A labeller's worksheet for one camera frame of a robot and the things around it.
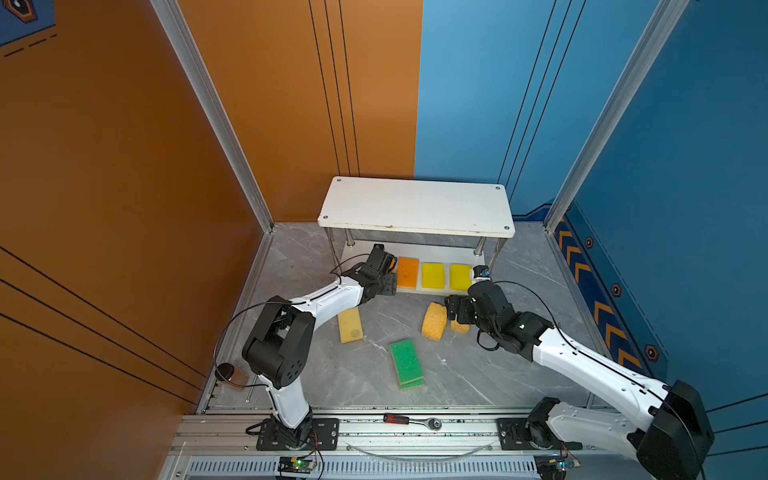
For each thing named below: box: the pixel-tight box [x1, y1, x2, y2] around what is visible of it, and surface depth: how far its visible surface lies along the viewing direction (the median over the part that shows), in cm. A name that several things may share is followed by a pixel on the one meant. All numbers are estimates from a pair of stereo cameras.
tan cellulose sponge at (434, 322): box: [422, 302, 447, 342], surface depth 91 cm
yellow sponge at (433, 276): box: [421, 263, 445, 289], surface depth 99 cm
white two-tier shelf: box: [318, 176, 516, 293], surface depth 82 cm
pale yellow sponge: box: [338, 307, 364, 344], surface depth 93 cm
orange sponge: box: [397, 257, 419, 289], surface depth 97 cm
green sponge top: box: [390, 338, 424, 385], surface depth 83 cm
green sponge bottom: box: [400, 377, 425, 391], surface depth 81 cm
